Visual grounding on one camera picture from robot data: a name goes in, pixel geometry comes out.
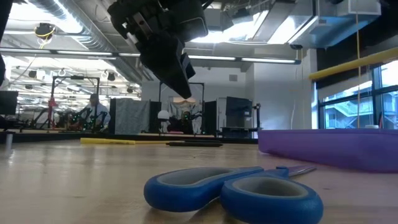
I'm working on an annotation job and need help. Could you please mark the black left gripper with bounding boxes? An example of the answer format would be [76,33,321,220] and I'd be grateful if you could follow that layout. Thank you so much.
[107,0,197,100]

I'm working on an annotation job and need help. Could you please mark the black monitor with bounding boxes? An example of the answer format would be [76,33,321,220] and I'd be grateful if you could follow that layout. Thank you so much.
[0,90,19,117]

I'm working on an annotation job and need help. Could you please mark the black cabinet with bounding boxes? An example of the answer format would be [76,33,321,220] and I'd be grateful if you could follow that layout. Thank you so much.
[225,96,254,129]

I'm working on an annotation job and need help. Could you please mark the grey partition screen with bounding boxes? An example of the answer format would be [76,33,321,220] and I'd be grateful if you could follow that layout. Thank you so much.
[108,98,152,136]

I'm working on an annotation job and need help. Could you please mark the blue handled scissors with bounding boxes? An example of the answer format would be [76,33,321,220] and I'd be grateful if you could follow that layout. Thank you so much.
[143,164,325,224]

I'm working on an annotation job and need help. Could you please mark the ceiling light strip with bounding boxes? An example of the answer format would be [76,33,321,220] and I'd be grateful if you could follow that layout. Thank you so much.
[188,54,302,65]

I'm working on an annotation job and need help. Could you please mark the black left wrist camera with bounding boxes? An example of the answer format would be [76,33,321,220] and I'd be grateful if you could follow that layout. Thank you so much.
[173,0,210,44]

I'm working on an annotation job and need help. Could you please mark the black table frame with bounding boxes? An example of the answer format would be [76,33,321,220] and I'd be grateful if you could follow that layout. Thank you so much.
[0,132,259,144]

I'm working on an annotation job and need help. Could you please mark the person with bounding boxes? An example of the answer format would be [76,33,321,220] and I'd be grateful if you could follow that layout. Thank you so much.
[81,93,111,132]

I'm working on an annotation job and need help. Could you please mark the silver ceiling duct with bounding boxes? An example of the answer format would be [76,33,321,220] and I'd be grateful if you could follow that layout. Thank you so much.
[27,0,154,82]

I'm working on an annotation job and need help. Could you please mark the ceiling cable reel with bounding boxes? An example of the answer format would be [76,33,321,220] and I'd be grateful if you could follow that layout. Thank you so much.
[34,22,57,41]

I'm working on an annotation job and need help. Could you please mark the black rig frame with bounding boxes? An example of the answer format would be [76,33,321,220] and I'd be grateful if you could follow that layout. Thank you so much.
[49,75,101,133]

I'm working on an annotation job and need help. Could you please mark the yellow hanging cord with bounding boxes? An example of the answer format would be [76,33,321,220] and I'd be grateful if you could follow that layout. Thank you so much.
[355,12,362,129]

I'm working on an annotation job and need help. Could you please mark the purple plastic supply box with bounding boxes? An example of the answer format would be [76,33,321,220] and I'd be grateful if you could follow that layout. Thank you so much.
[257,129,398,174]

